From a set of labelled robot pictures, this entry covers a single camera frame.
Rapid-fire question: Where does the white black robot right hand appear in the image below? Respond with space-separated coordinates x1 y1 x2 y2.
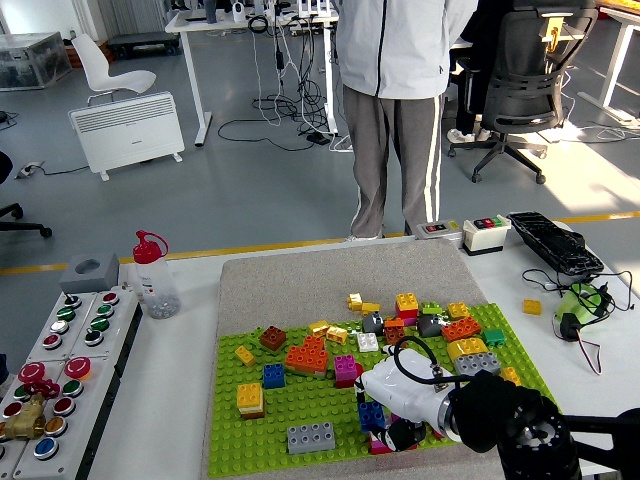
352 348 455 455

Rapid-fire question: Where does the blue square brick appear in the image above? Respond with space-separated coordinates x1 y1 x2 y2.
358 399 388 434
262 362 287 390

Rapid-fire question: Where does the green studded baseplate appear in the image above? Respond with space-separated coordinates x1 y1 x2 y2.
207 301 559 479

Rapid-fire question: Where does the orange brown brick stack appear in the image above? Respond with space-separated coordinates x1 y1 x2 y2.
383 317 409 347

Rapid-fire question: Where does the red sloped brick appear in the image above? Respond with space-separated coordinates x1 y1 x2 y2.
335 362 365 390

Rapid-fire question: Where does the magenta square brick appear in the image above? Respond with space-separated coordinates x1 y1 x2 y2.
333 353 360 382

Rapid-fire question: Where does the dark grey brick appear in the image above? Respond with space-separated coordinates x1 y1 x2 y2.
417 313 445 339

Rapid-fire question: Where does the white magenta brick stack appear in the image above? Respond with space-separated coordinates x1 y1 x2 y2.
368 430 397 455

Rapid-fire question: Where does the yellow curved brick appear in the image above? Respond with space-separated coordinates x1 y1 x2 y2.
446 336 489 361

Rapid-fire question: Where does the orange long brick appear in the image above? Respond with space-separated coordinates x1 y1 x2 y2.
440 315 483 343

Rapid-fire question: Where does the yellow red brick stack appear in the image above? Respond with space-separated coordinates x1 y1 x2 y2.
394 292 420 326

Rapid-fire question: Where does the orange brick cluster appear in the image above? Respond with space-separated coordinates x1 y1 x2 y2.
284 334 330 377

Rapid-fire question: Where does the grey eight-stud brick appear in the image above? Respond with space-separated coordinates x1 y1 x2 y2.
287 421 337 455

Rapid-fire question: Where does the grey-brown table mat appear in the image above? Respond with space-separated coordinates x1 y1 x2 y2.
199 240 506 480

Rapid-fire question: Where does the brown square brick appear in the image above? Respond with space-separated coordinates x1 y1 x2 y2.
258 324 289 352

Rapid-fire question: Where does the yellow tan brick stack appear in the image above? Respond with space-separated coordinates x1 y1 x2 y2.
236 382 266 420

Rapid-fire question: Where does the light green tape roll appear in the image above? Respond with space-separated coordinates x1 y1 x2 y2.
554 282 611 334

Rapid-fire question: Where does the black keyboard tray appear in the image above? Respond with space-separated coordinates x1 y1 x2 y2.
506 210 605 276

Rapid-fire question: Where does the clear bottle red cap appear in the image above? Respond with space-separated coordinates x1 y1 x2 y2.
131 229 182 321

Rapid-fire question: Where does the black office chair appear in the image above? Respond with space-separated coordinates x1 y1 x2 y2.
447 0 601 185
0 149 54 239

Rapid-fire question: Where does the grey block with hole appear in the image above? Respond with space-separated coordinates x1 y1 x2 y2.
58 251 121 295

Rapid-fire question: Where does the white eight-button control box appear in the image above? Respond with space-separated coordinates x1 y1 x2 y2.
25 285 145 362

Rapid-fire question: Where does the person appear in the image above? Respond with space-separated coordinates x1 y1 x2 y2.
446 0 514 145
334 0 480 242
0 352 15 400

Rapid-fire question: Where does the white emergency-stop button box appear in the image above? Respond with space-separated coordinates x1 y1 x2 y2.
0 349 129 480

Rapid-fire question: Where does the white panel heater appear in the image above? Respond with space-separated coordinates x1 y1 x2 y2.
68 91 186 182

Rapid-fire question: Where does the brass valve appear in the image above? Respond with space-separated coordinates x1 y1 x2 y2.
0 394 47 441

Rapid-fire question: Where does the black wheeled dolly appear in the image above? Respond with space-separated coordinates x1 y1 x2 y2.
106 31 182 60

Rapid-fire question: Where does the grey floor power strip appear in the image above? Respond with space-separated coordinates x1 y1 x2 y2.
14 160 46 180

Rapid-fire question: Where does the white plastic chair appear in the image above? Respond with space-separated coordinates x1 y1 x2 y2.
71 32 159 106

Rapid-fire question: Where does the clear storage box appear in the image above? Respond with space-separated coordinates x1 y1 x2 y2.
0 32 74 92

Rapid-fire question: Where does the grey switch box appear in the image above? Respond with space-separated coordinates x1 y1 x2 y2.
414 220 464 242

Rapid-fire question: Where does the white switch box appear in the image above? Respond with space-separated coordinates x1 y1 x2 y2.
460 214 512 257

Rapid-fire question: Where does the black module with red wire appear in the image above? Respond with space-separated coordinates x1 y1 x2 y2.
552 313 605 376

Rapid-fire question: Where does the black cable with plug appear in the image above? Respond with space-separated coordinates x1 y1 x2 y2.
522 268 634 321

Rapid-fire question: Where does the white floor cable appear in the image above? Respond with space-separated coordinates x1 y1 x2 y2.
549 74 640 145

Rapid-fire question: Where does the black white cable tangle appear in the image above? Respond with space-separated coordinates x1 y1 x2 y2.
217 14 346 154

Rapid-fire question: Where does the red valve handle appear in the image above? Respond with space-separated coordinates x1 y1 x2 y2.
22 377 61 400

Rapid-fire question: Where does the white desk with cables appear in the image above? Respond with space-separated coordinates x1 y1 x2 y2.
164 7 341 147

